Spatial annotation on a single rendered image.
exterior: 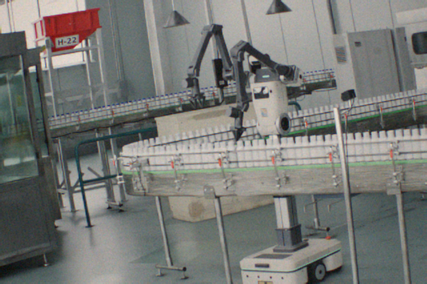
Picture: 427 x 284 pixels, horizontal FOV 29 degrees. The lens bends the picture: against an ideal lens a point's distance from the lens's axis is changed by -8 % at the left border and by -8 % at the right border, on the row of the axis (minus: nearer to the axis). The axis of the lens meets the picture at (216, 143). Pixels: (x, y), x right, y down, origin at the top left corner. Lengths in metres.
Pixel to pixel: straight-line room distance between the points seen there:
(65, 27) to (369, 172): 7.80
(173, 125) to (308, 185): 4.63
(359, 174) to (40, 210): 4.15
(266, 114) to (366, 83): 5.51
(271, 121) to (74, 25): 6.39
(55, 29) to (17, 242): 4.60
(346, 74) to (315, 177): 6.47
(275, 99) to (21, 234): 3.19
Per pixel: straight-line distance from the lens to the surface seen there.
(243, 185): 5.63
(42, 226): 8.40
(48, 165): 10.74
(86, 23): 12.26
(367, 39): 11.70
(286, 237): 6.35
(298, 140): 5.32
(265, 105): 6.22
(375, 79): 11.72
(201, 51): 6.13
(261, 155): 5.50
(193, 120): 9.73
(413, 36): 9.30
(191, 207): 9.75
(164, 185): 6.17
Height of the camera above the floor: 1.66
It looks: 5 degrees down
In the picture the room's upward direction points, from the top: 9 degrees counter-clockwise
